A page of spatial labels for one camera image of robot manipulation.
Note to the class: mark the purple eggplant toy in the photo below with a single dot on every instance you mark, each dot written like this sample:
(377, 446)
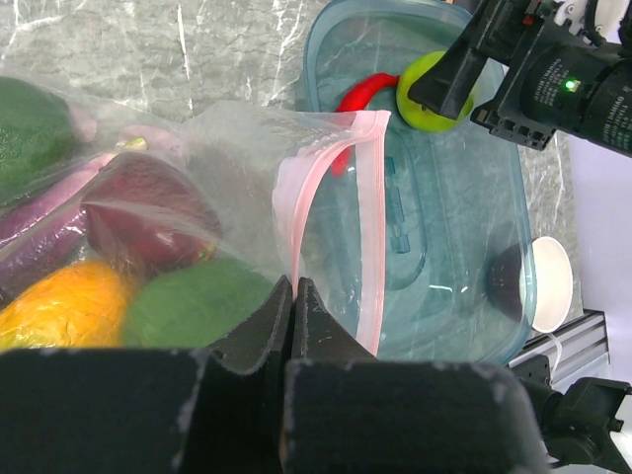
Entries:
(38, 236)

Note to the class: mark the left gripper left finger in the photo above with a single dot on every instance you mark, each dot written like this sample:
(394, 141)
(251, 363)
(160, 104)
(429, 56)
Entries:
(210, 410)

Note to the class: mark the teal plastic food container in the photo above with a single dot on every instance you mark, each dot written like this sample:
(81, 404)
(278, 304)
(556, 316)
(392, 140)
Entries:
(459, 273)

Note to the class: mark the white bowl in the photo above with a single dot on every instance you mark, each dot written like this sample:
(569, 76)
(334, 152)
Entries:
(546, 284)

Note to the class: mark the red apple toy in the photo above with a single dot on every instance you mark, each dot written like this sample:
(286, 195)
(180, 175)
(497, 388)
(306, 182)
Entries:
(147, 217)

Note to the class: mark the red chili toy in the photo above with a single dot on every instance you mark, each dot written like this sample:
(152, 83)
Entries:
(358, 98)

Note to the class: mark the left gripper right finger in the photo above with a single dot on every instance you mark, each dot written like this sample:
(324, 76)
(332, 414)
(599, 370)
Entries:
(347, 412)

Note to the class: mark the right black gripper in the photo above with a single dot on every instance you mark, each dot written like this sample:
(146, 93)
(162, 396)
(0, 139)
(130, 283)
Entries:
(568, 69)

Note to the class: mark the clear zip top bag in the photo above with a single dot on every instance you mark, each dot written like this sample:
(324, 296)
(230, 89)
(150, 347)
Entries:
(267, 174)

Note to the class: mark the green bell pepper toy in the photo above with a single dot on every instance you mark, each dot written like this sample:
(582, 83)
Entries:
(194, 306)

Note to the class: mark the green apple toy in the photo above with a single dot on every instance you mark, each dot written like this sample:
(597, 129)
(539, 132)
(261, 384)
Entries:
(418, 116)

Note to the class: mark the yellow green mango toy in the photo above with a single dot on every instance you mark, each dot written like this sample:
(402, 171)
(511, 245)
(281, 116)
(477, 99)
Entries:
(82, 305)

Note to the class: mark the green lime toy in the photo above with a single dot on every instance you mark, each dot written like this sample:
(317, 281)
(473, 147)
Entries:
(36, 136)

